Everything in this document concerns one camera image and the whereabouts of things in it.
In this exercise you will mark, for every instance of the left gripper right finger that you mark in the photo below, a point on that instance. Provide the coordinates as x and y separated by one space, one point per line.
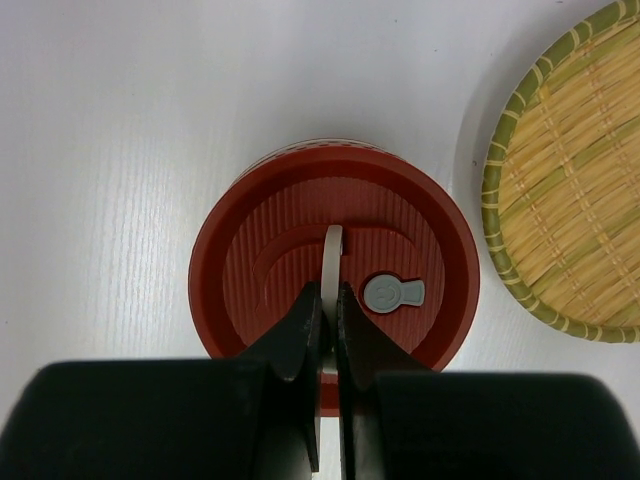
400 420

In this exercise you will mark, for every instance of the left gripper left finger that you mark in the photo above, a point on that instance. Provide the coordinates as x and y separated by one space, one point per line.
252 416

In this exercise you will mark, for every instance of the red round lid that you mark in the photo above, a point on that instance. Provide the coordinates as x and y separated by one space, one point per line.
263 241

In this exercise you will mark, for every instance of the round bamboo tray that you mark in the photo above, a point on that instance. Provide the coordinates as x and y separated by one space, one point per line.
560 189

